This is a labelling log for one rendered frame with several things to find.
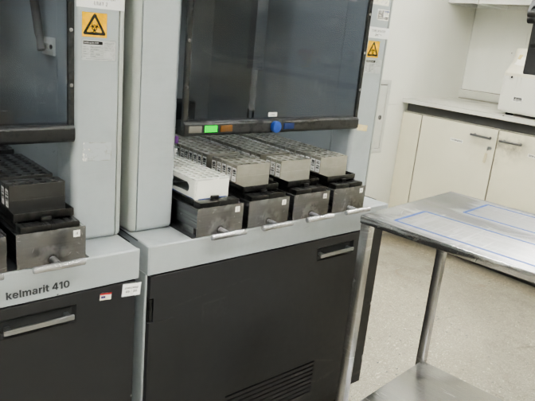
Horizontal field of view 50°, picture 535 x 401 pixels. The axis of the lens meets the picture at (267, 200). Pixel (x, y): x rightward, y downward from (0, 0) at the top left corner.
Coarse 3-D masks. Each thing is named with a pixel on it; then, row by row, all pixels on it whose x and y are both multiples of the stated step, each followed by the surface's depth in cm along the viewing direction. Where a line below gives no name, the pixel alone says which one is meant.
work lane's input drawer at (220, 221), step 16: (176, 192) 142; (176, 208) 140; (192, 208) 135; (208, 208) 135; (224, 208) 138; (240, 208) 142; (192, 224) 136; (208, 224) 136; (224, 224) 140; (240, 224) 143
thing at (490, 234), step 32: (448, 192) 167; (384, 224) 132; (416, 224) 133; (448, 224) 136; (480, 224) 138; (512, 224) 141; (480, 256) 117; (512, 256) 118; (352, 288) 142; (352, 320) 143; (352, 352) 146; (416, 384) 167; (448, 384) 169
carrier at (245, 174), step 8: (232, 168) 148; (240, 168) 148; (248, 168) 150; (256, 168) 152; (264, 168) 153; (232, 176) 149; (240, 176) 149; (248, 176) 150; (256, 176) 152; (264, 176) 154; (240, 184) 149; (248, 184) 151; (256, 184) 153; (264, 184) 155
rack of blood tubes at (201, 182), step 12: (180, 168) 146; (192, 168) 146; (204, 168) 148; (180, 180) 155; (192, 180) 137; (204, 180) 137; (216, 180) 139; (228, 180) 142; (180, 192) 141; (192, 192) 137; (204, 192) 138; (216, 192) 140
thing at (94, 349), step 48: (96, 48) 117; (96, 96) 120; (48, 144) 130; (96, 144) 122; (96, 192) 125; (96, 240) 128; (0, 288) 108; (48, 288) 114; (96, 288) 122; (0, 336) 112; (48, 336) 117; (96, 336) 125; (0, 384) 113; (48, 384) 120; (96, 384) 128
